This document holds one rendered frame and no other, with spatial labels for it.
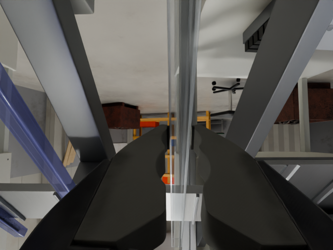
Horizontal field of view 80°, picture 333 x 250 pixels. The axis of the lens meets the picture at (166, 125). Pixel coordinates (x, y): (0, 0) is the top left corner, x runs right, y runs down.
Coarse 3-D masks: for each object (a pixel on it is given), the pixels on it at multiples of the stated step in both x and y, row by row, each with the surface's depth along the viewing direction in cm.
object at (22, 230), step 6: (0, 210) 24; (0, 216) 24; (6, 216) 25; (0, 222) 25; (6, 222) 25; (12, 222) 26; (18, 222) 27; (6, 228) 26; (12, 228) 26; (18, 228) 27; (24, 228) 28; (12, 234) 27; (18, 234) 27; (24, 234) 28
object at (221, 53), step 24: (216, 0) 46; (240, 0) 46; (264, 0) 46; (216, 24) 56; (240, 24) 56; (216, 48) 70; (240, 48) 70; (216, 72) 96; (240, 72) 96; (312, 72) 95
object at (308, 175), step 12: (276, 168) 32; (288, 168) 32; (300, 168) 33; (312, 168) 33; (324, 168) 33; (288, 180) 34; (300, 180) 35; (312, 180) 35; (324, 180) 36; (312, 192) 38; (324, 192) 39; (324, 204) 42
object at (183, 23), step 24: (168, 0) 8; (192, 0) 8; (168, 24) 8; (192, 24) 8; (168, 48) 9; (192, 48) 9; (168, 72) 10; (192, 72) 10; (168, 96) 11; (192, 96) 11
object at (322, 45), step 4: (332, 20) 18; (332, 24) 18; (328, 28) 18; (332, 28) 18; (328, 32) 18; (332, 32) 18; (324, 36) 18; (328, 36) 18; (332, 36) 18; (324, 40) 19; (328, 40) 19; (332, 40) 19; (320, 44) 19; (324, 44) 19; (328, 44) 19; (332, 44) 19; (316, 48) 19; (320, 48) 19; (324, 48) 19; (328, 48) 19; (332, 48) 19
